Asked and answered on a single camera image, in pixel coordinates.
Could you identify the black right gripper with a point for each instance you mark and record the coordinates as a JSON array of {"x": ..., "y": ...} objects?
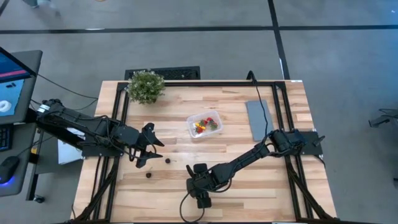
[{"x": 202, "y": 180}]

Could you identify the grey tupperware lid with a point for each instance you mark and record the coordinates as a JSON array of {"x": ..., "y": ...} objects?
[{"x": 258, "y": 119}]

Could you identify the green potted plant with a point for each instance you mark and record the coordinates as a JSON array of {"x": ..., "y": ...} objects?
[{"x": 146, "y": 86}]

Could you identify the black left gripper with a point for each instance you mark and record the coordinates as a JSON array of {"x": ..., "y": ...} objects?
[{"x": 132, "y": 138}]

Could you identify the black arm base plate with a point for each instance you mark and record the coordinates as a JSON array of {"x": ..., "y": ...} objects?
[
  {"x": 312, "y": 140},
  {"x": 102, "y": 152}
]

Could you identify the grey computer desk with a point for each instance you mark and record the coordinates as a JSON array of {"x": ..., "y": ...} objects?
[{"x": 26, "y": 146}]

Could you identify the black computer mouse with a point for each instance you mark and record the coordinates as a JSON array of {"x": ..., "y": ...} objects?
[{"x": 7, "y": 168}]

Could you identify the toy strawberry with large leaf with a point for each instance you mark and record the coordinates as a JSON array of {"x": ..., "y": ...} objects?
[{"x": 213, "y": 125}]

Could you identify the computer monitor with blue screen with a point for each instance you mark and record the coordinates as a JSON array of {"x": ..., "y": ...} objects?
[{"x": 11, "y": 87}]

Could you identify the black aluminium table frame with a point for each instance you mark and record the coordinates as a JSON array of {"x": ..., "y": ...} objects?
[{"x": 217, "y": 83}]

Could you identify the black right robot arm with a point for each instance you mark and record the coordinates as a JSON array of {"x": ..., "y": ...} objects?
[{"x": 242, "y": 161}]

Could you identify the person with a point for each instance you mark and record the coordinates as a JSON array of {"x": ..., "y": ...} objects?
[{"x": 37, "y": 3}]

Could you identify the black desk stand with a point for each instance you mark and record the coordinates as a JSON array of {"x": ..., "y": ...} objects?
[{"x": 32, "y": 174}]

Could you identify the clear plastic tupperware container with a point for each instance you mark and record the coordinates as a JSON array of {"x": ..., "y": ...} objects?
[{"x": 201, "y": 116}]

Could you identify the black floor vent grille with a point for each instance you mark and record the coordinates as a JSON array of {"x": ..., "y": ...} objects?
[{"x": 161, "y": 73}]

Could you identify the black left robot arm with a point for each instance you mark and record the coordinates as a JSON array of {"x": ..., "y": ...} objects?
[{"x": 77, "y": 127}]

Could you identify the black keyboard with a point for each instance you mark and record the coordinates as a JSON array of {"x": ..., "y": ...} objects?
[{"x": 4, "y": 137}]

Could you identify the black caster wheel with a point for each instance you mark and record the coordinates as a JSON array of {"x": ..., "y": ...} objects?
[{"x": 39, "y": 199}]

